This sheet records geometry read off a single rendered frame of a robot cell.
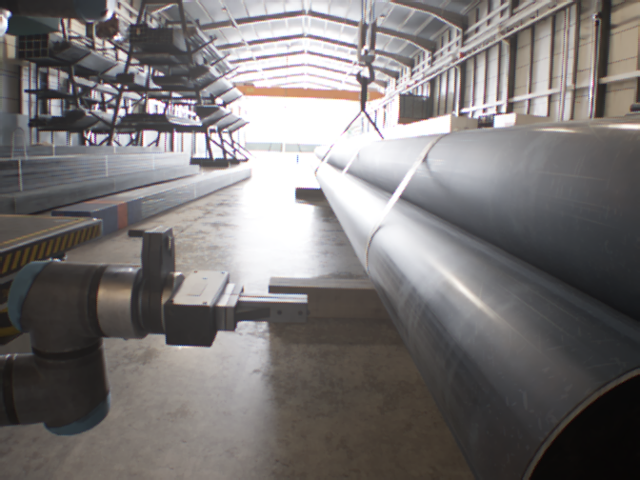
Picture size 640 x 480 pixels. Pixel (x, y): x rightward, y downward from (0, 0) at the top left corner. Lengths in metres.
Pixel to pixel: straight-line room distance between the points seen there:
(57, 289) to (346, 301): 0.99
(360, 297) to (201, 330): 0.95
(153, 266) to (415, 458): 0.56
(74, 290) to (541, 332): 0.46
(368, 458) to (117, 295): 0.52
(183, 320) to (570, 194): 0.38
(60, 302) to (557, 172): 0.51
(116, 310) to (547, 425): 0.43
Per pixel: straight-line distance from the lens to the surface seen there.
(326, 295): 1.37
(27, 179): 3.97
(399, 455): 0.84
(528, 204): 0.40
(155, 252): 0.50
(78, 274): 0.55
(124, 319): 0.52
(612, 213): 0.31
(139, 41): 11.70
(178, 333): 0.48
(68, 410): 0.61
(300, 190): 4.91
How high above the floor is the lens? 0.52
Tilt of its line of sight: 12 degrees down
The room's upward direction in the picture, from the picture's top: 3 degrees clockwise
